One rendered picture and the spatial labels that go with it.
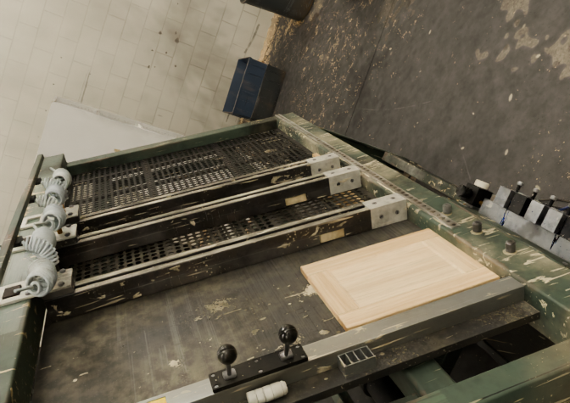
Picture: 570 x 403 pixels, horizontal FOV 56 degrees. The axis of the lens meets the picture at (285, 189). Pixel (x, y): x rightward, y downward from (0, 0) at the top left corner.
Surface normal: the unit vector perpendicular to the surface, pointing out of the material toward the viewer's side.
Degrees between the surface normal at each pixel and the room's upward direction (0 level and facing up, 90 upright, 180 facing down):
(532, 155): 0
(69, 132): 90
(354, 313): 59
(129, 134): 90
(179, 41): 90
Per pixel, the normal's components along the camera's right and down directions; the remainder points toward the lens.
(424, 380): -0.15, -0.92
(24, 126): 0.34, 0.24
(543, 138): -0.88, -0.25
